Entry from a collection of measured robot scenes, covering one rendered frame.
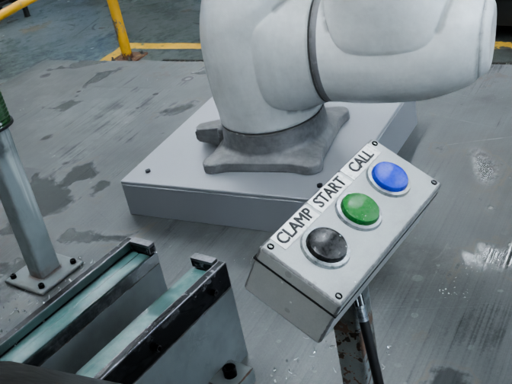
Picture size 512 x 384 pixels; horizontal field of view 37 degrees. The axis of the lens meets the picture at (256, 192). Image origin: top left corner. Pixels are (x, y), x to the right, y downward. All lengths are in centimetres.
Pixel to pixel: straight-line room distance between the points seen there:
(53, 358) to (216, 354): 17
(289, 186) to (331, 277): 52
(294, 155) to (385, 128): 16
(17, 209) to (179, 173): 25
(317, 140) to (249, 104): 12
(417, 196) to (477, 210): 45
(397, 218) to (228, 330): 30
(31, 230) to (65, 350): 30
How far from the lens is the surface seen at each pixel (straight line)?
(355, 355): 67
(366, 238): 57
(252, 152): 110
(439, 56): 96
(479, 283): 95
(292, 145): 109
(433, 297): 93
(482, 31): 98
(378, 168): 62
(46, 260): 111
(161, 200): 116
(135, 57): 453
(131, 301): 87
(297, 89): 103
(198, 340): 81
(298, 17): 101
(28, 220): 108
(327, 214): 58
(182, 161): 119
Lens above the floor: 138
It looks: 29 degrees down
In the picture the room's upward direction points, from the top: 12 degrees counter-clockwise
